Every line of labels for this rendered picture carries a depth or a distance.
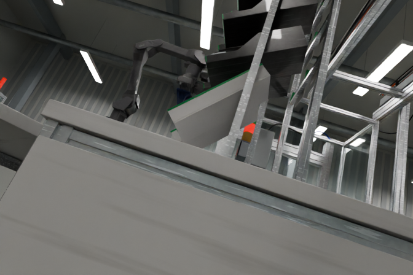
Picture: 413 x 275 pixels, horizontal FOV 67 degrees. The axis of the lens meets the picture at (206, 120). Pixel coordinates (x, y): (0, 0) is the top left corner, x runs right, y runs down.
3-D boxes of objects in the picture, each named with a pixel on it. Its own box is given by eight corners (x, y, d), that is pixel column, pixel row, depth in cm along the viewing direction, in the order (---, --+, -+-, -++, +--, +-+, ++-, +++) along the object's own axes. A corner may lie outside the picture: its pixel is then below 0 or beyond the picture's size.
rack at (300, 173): (208, 182, 67) (287, -60, 98) (201, 207, 100) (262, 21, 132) (305, 214, 65) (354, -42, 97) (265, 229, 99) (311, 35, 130)
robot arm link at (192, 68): (185, 57, 135) (206, 63, 134) (185, 64, 140) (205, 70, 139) (180, 70, 132) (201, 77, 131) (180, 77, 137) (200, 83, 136)
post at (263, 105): (232, 205, 136) (282, 30, 175) (230, 205, 138) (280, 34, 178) (238, 207, 135) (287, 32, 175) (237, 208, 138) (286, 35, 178)
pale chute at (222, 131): (176, 143, 92) (169, 131, 94) (184, 158, 104) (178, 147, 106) (259, 100, 96) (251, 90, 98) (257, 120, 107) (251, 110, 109)
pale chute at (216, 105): (173, 123, 79) (166, 110, 81) (183, 143, 90) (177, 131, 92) (270, 75, 82) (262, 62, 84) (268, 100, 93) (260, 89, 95)
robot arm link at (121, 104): (110, 107, 122) (117, 92, 124) (115, 116, 130) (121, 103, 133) (126, 112, 121) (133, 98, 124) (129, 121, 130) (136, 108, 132)
